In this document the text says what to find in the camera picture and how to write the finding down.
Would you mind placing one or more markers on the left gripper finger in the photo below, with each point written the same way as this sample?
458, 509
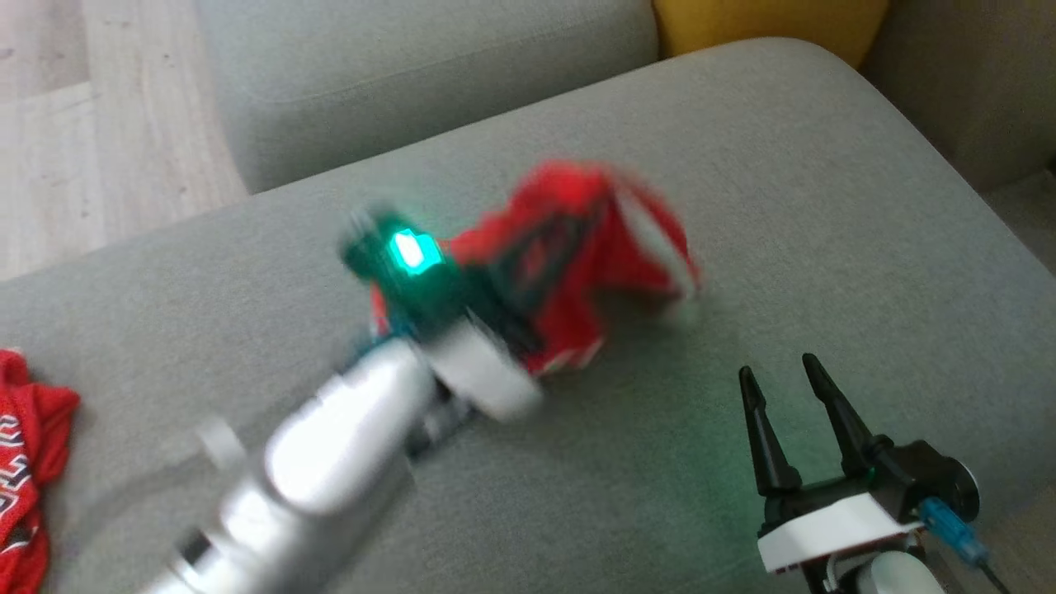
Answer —
540, 260

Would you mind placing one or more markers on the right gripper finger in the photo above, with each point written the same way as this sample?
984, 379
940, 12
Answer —
771, 454
850, 437

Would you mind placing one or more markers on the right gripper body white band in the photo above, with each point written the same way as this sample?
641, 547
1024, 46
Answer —
833, 524

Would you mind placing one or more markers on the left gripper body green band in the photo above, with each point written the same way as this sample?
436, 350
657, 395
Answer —
404, 280

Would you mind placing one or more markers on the red shirt white sleeves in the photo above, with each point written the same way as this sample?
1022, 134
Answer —
627, 247

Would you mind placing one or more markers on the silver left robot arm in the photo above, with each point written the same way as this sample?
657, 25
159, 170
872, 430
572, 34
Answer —
330, 462

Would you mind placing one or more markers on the grey sofa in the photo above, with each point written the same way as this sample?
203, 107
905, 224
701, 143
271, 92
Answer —
247, 272

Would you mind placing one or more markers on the grey sofa seat cushion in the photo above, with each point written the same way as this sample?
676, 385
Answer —
412, 82

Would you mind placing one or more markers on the wide yellow sofa back cushion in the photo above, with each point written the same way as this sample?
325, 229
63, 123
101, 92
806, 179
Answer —
767, 25

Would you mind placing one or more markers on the grey-beige sofa back cushion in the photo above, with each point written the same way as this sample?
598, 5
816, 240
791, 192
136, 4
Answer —
965, 74

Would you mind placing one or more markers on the red jersey black white print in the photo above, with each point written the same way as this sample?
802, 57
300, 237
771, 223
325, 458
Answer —
37, 429

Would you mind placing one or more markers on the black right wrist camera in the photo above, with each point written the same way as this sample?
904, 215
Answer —
949, 487

